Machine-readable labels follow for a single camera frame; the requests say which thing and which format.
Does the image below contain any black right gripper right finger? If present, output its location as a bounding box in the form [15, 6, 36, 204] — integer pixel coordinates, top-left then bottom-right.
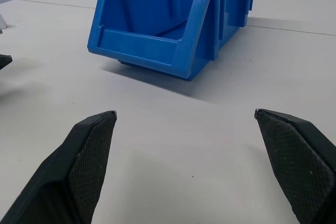
[254, 108, 336, 224]

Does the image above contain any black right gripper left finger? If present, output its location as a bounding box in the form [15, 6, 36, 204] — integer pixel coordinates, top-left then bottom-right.
[0, 110, 118, 224]

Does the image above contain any black pointed gripper finger tip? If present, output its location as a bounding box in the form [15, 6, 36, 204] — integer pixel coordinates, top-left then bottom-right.
[0, 54, 13, 70]

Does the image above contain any blue plastic storage bin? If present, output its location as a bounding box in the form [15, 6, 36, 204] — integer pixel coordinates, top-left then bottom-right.
[87, 0, 257, 82]

